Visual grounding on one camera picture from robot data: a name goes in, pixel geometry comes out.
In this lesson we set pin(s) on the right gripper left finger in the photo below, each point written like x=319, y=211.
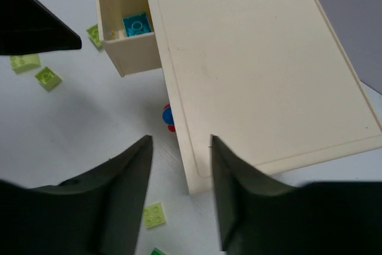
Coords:
x=96, y=212

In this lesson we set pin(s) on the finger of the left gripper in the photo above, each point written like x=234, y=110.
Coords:
x=28, y=27

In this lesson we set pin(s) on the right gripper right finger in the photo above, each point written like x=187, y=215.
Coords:
x=257, y=214

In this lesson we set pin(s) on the yellow knob drawer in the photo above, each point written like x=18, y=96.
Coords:
x=128, y=54

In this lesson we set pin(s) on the teal lego brick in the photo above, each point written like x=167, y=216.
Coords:
x=137, y=24

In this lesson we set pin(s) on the blue knob drawer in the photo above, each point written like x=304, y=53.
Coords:
x=167, y=115

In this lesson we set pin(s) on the cream drawer cabinet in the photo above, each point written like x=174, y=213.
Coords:
x=269, y=77

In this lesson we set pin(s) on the lime curved lego brick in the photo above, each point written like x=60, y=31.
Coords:
x=21, y=64

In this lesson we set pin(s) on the pale lime square lego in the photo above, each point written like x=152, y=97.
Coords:
x=153, y=215

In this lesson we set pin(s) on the lime printed sloped lego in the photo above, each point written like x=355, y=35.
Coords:
x=48, y=79

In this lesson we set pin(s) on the lime printed lego brick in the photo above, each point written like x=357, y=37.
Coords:
x=94, y=36

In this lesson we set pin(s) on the dark green long lego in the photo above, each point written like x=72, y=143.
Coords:
x=157, y=251

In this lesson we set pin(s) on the upper red knob drawer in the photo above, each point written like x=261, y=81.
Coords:
x=171, y=128

